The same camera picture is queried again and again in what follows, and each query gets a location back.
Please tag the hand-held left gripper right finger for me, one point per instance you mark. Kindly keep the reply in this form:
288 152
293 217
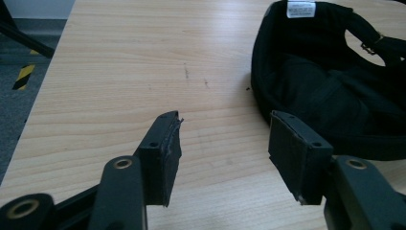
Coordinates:
297 156

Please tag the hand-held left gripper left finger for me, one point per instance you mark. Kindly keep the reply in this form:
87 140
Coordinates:
159 159

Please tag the black baseball cap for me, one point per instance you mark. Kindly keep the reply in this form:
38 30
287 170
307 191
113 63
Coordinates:
322 86

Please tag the yellow black floor tape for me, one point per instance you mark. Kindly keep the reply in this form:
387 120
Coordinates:
23 76

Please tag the black metal stand leg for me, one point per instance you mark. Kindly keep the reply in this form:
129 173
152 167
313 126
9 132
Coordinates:
22 36

